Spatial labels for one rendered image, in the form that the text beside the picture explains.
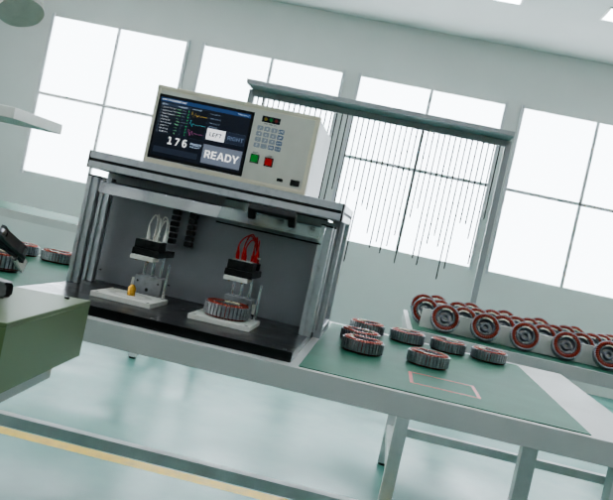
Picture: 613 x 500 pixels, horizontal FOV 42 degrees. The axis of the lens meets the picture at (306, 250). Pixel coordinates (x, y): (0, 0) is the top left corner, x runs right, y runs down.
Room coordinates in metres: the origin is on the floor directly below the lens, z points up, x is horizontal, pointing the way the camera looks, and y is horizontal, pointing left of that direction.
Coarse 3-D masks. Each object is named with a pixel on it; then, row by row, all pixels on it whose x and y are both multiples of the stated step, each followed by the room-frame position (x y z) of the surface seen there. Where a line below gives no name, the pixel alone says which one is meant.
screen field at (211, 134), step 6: (210, 132) 2.06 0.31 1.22; (216, 132) 2.06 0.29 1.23; (222, 132) 2.06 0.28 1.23; (228, 132) 2.06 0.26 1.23; (210, 138) 2.06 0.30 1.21; (216, 138) 2.06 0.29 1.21; (222, 138) 2.06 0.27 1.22; (228, 138) 2.06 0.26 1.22; (234, 138) 2.05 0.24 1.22; (240, 138) 2.05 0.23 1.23; (234, 144) 2.05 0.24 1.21; (240, 144) 2.05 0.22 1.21
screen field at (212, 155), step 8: (208, 152) 2.06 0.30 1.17; (216, 152) 2.06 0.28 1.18; (224, 152) 2.06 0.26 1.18; (232, 152) 2.05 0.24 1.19; (240, 152) 2.05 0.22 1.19; (200, 160) 2.06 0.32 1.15; (208, 160) 2.06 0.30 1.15; (216, 160) 2.06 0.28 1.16; (224, 160) 2.06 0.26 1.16; (232, 160) 2.05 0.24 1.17; (240, 160) 2.05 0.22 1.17; (232, 168) 2.05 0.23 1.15
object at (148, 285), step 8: (136, 280) 2.06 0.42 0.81; (144, 280) 2.06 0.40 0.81; (152, 280) 2.06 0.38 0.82; (160, 280) 2.06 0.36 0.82; (136, 288) 2.06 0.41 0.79; (144, 288) 2.06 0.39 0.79; (152, 288) 2.06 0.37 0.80; (160, 288) 2.06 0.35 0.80; (152, 296) 2.06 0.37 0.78; (160, 296) 2.06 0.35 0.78
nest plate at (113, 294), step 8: (112, 288) 2.00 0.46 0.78; (96, 296) 1.87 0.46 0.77; (104, 296) 1.87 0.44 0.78; (112, 296) 1.87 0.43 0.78; (120, 296) 1.89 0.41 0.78; (128, 296) 1.92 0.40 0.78; (136, 296) 1.95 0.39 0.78; (144, 296) 1.98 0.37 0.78; (128, 304) 1.86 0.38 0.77; (136, 304) 1.86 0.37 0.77; (144, 304) 1.86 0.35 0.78; (152, 304) 1.87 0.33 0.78; (160, 304) 1.94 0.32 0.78
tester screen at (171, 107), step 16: (160, 112) 2.08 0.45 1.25; (176, 112) 2.07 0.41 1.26; (192, 112) 2.07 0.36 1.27; (208, 112) 2.06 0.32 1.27; (224, 112) 2.06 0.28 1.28; (240, 112) 2.05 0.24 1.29; (160, 128) 2.07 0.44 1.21; (176, 128) 2.07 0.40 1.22; (192, 128) 2.07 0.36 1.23; (224, 128) 2.06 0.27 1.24; (240, 128) 2.05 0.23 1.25; (160, 144) 2.07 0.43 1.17; (192, 144) 2.06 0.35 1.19; (208, 144) 2.06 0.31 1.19; (224, 144) 2.06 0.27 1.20; (192, 160) 2.06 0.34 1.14
